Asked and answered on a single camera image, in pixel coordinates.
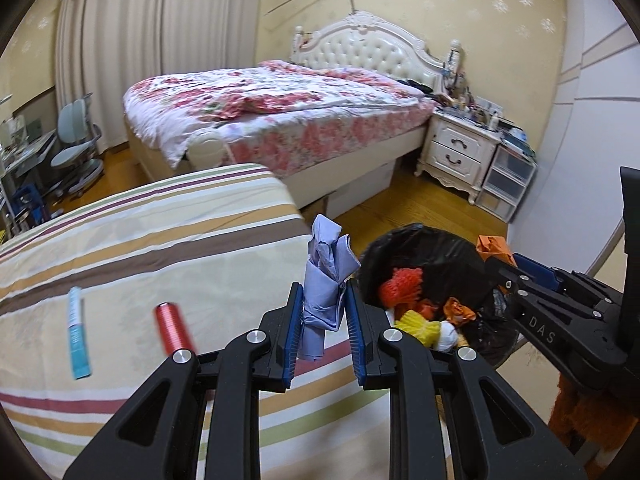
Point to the nightstand clutter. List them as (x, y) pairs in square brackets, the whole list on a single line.
[(470, 100)]

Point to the white bed frame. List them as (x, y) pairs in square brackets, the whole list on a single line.
[(350, 170)]

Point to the white toothpaste tube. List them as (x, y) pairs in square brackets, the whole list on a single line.
[(79, 335)]

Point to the red thread spool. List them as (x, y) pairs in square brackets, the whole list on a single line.
[(172, 327)]

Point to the black-lined trash bin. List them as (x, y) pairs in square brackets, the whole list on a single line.
[(440, 265)]

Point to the striped bed sheet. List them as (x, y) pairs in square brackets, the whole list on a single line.
[(150, 240)]

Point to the cream round cushion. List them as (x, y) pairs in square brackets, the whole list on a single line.
[(209, 147)]

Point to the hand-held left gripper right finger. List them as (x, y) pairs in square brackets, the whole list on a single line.
[(356, 335)]

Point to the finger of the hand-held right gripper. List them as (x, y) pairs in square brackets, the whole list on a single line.
[(537, 272), (510, 285)]

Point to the purple paper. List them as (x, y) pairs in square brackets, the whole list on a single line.
[(325, 285)]

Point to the bed with floral bedding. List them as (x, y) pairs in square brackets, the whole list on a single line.
[(280, 95)]

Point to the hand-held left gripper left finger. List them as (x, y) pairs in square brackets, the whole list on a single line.
[(296, 335)]

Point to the grey-blue office chair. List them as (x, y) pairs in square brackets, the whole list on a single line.
[(75, 145)]

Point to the white nightstand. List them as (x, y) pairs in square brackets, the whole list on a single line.
[(457, 152)]

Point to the orange plastic bag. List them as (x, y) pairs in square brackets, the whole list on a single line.
[(457, 310)]

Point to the red foam fruit net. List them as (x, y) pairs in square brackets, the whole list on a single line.
[(402, 287)]

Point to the yellow foam fruit net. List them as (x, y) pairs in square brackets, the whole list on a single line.
[(417, 327)]

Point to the beige curtain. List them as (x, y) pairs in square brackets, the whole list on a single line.
[(150, 35)]

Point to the blue crate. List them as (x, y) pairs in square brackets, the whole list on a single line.
[(30, 202)]

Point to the grey study desk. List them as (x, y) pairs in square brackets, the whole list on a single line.
[(25, 155)]

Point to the white tufted headboard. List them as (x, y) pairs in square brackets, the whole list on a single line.
[(375, 50)]

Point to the orange paper packet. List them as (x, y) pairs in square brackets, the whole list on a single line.
[(492, 247)]

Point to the plastic drawer unit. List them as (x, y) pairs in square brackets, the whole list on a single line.
[(507, 182)]

